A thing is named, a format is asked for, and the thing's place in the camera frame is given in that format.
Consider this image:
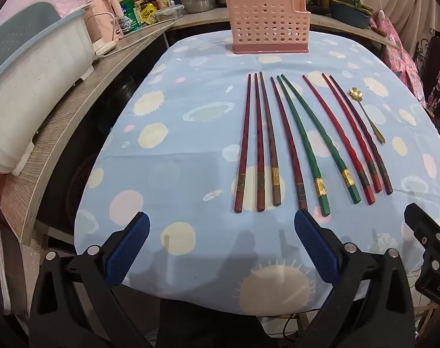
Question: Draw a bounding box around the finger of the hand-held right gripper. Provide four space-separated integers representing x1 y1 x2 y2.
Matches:
404 203 440 251

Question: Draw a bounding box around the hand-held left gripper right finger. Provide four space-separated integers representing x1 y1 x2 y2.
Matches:
293 209 416 348

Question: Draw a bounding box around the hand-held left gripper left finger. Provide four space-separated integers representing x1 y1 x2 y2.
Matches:
28 211 159 348

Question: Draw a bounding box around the dark purple chopstick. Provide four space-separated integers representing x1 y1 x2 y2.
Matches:
329 75 394 195

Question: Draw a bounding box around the red black-banded chopstick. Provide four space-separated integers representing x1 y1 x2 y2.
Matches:
302 75 376 205
322 73 383 194

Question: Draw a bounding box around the brown chopstick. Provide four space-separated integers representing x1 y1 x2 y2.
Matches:
259 71 282 206

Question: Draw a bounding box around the dark red chopstick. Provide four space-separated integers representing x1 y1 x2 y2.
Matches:
270 76 309 212
234 73 252 214

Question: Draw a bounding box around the pink perforated utensil holder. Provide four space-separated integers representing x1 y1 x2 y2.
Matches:
224 0 312 55

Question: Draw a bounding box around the green chopstick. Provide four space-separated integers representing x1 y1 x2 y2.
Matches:
280 73 362 204
276 75 331 217

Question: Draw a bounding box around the wood-grain side counter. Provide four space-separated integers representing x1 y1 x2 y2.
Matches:
0 18 178 245

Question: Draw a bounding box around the blue dotted tablecloth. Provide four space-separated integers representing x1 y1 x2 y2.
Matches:
74 31 440 316

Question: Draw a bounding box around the gold flower spoon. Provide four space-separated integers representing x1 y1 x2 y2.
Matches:
348 87 385 144

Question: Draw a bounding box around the black metal rack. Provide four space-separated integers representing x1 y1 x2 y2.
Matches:
413 31 440 117

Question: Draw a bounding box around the pink pineapple print garment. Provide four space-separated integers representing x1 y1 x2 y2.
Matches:
372 14 425 100

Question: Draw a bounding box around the blue basin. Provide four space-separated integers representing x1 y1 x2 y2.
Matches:
329 2 373 30

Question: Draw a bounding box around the beige curtain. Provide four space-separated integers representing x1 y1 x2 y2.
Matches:
356 0 440 44

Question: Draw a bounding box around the green tin can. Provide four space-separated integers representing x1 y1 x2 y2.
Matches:
118 0 141 32

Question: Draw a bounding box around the yellow packet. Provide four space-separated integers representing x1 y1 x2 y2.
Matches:
140 3 156 26

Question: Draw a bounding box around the glass container green lid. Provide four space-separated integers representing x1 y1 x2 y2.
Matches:
154 4 185 23

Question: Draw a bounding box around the beige kitchen counter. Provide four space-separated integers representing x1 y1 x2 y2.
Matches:
165 6 402 49

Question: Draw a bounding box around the pink appliance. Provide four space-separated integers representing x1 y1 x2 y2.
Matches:
98 0 125 40

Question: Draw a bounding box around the small pot with lid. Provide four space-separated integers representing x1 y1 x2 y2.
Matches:
180 0 217 14

